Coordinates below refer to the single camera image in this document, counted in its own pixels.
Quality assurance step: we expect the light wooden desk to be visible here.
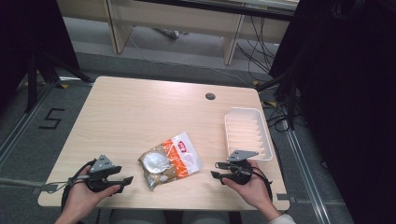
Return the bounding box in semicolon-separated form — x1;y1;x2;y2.
55;0;301;66

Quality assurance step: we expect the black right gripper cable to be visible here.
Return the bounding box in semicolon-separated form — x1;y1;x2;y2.
249;165;275;203

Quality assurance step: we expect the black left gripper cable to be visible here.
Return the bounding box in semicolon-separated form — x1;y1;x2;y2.
60;159;98;213

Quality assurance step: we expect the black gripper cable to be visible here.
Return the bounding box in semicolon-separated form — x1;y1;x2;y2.
249;165;275;203
60;159;98;213

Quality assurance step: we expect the bundle of black cables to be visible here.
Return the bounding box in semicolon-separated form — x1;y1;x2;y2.
235;15;283;83

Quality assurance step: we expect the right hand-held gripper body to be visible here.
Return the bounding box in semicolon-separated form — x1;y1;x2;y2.
225;149;261;187

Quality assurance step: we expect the grey metal table bracket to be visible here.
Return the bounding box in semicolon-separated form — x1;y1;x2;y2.
31;183;59;196
276;192;297;203

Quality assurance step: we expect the grey cable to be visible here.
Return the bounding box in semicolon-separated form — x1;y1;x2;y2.
0;176;92;189

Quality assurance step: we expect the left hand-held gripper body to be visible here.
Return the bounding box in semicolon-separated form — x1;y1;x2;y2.
85;154;123;193

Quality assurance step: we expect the black curtain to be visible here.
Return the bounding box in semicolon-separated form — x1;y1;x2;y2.
268;0;396;224
0;0;81;108

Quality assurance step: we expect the white ribbed plastic tray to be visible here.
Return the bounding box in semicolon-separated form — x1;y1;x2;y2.
223;106;275;162

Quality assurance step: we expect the person's right leg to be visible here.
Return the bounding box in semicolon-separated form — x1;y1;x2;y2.
181;210;232;224

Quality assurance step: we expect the metal floor rail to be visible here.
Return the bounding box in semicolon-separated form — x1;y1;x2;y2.
284;127;332;224
0;81;59;167

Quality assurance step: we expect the person's left hand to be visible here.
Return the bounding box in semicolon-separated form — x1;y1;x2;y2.
61;165;121;220

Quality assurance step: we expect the orange and clear snack bag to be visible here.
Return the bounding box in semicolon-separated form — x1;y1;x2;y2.
137;131;204;191

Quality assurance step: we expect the person's right hand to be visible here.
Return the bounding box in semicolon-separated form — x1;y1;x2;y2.
220;159;283;222

